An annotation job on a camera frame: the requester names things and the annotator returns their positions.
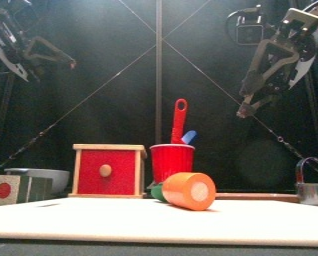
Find red plastic toy knife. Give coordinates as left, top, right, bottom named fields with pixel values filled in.
left=170, top=98, right=190, bottom=145

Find orange toy carrot tip piece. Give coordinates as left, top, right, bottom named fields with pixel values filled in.
left=160, top=171, right=218, bottom=212

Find toy carrot top with leaves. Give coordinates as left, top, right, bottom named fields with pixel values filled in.
left=149, top=182, right=168, bottom=204

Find blue white toy utensil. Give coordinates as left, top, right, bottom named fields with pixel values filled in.
left=180, top=129, right=199, bottom=146

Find wooden box with red drawer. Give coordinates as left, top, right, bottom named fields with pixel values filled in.
left=68, top=143, right=149, bottom=200

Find red plastic cup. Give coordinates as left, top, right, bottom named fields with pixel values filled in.
left=148, top=143, right=198, bottom=187

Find grey bowl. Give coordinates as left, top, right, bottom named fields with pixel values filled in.
left=4, top=167, right=72, bottom=195

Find brown wooden strip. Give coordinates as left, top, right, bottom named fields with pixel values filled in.
left=214, top=192, right=300, bottom=204

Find cube block with red dot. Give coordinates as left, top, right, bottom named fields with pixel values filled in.
left=0, top=174, right=55, bottom=208

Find white cutting board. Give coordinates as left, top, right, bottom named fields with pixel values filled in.
left=0, top=196, right=318, bottom=249

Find thin diagonal brace wire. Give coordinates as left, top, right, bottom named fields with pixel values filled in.
left=0, top=0, right=212, bottom=177
left=116, top=0, right=318, bottom=179

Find grey vertical frame pole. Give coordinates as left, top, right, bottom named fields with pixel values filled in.
left=153, top=0, right=164, bottom=145

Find silver metal cup with handle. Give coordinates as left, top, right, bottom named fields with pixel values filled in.
left=294, top=156, right=318, bottom=208

